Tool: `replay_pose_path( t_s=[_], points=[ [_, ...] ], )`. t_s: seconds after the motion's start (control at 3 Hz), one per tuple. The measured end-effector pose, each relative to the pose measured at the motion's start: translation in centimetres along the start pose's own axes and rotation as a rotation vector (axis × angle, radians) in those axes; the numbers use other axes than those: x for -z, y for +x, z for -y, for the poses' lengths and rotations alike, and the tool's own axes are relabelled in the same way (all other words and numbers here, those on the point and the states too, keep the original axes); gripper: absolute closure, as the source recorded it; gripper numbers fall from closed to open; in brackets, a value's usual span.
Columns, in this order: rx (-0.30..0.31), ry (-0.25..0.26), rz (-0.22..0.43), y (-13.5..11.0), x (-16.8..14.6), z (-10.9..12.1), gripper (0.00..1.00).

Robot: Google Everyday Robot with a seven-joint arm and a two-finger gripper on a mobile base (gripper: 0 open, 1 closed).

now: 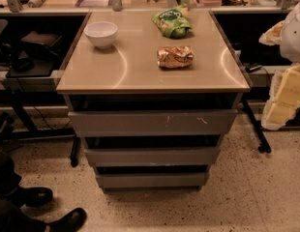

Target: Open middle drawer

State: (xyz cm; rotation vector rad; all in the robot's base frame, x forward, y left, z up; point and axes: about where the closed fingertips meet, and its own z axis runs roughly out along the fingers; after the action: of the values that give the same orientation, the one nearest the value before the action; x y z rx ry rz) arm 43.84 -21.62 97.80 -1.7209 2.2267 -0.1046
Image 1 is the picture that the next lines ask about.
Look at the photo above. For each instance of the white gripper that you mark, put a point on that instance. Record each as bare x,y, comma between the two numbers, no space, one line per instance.
293,38

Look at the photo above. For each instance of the white ceramic bowl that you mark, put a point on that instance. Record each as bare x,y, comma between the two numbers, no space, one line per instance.
101,34

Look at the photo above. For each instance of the grey drawer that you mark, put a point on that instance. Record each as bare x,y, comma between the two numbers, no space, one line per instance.
152,123
152,181
152,156

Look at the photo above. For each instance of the black power adapter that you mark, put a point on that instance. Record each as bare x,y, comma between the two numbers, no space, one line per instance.
250,68

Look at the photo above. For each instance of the black table leg left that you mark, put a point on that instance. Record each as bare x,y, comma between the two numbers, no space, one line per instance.
75,152

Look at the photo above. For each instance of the golden brown snack bag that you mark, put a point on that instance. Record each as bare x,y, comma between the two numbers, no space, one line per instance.
173,57

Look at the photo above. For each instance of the black shoe upper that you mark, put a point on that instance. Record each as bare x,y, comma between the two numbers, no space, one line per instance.
32,197

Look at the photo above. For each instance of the grey drawer cabinet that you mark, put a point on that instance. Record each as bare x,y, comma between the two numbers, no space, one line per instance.
126,77

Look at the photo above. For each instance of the black table leg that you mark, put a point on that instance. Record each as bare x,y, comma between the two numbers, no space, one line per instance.
264,146
75,152

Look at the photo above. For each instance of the green chip bag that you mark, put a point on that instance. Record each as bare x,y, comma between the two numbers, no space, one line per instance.
173,23

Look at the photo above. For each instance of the grey bottom drawer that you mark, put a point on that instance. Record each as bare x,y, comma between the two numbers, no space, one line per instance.
152,181

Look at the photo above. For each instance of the black shoe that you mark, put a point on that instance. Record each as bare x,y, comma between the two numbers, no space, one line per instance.
71,222
32,197

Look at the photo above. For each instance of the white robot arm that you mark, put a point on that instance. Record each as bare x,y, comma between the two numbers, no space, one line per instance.
284,92

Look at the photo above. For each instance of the grey top drawer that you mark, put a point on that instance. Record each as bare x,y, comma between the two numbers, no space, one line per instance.
152,123

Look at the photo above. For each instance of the black table leg right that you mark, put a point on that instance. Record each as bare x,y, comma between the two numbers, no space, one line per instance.
264,146

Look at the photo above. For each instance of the black shoe lower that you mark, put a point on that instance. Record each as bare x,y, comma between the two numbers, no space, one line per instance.
71,222

